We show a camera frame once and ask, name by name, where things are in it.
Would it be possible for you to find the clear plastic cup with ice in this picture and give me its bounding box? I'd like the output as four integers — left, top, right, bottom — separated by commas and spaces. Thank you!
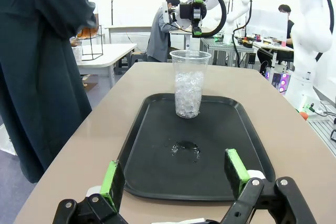
169, 49, 212, 120

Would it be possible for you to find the white long background table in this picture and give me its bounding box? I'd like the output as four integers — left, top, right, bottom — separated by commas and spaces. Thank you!
104, 26, 153, 45

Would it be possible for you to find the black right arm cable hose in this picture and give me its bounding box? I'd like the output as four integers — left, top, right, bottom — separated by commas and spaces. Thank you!
201, 0, 334, 62

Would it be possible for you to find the aluminium frame workbench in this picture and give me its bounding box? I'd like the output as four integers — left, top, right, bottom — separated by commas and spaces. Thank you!
201, 36, 255, 67

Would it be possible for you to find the white side table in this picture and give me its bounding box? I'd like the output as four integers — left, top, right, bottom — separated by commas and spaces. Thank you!
77, 43, 138, 88

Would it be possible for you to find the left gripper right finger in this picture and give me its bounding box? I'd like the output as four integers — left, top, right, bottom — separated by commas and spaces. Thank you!
220, 148, 317, 224

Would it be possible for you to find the seated person in black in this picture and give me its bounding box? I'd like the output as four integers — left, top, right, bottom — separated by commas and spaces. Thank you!
257, 4, 295, 72

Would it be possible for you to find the black wire dispenser stand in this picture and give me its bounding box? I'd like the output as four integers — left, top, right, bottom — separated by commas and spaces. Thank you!
81, 24, 103, 61

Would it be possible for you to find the black plastic serving tray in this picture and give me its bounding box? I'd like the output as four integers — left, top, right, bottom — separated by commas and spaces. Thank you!
117, 93, 276, 201

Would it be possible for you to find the person in dark shirt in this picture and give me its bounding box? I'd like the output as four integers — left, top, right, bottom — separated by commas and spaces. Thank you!
0, 0, 98, 184

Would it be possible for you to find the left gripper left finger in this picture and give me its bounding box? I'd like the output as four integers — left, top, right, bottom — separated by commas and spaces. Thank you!
52, 159, 127, 224

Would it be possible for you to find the white desk partition panel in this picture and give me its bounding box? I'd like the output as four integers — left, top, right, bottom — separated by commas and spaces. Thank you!
246, 8, 288, 35

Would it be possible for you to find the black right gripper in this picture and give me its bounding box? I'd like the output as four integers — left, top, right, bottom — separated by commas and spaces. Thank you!
180, 0, 208, 38

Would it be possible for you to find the man in grey jacket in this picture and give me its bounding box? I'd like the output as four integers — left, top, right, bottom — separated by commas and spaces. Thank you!
145, 0, 184, 63

